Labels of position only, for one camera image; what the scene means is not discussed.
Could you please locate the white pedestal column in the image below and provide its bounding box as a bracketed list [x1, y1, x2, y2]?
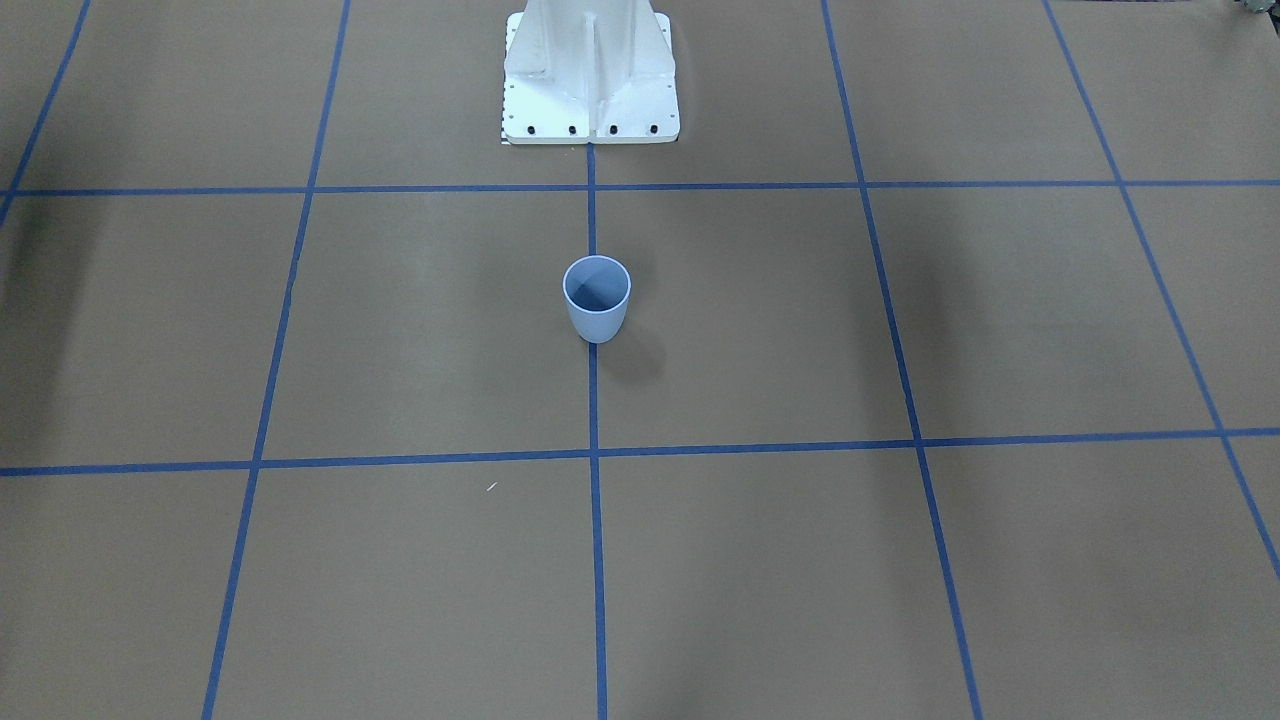
[500, 1, 681, 145]

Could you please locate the blue cup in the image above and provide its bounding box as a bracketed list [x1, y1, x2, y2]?
[561, 255, 634, 345]

